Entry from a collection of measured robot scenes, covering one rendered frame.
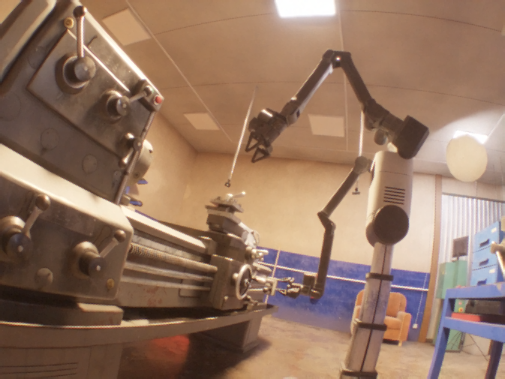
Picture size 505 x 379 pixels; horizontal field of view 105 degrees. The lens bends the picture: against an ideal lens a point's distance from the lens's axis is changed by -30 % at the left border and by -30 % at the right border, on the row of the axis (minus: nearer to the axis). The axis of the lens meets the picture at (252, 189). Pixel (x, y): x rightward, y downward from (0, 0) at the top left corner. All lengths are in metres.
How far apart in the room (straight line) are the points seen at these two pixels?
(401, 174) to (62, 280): 1.22
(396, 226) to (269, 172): 5.21
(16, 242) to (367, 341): 1.13
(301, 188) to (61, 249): 5.46
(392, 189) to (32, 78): 1.27
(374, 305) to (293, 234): 4.58
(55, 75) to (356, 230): 5.34
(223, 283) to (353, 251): 4.17
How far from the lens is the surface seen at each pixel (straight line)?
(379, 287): 1.15
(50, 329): 0.77
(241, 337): 2.63
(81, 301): 1.03
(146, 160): 1.25
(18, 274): 0.68
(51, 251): 0.70
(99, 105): 0.88
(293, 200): 5.81
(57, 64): 0.82
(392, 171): 1.20
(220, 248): 1.63
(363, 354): 1.16
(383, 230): 1.12
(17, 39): 0.81
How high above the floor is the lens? 0.75
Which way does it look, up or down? 17 degrees up
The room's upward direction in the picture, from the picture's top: 14 degrees clockwise
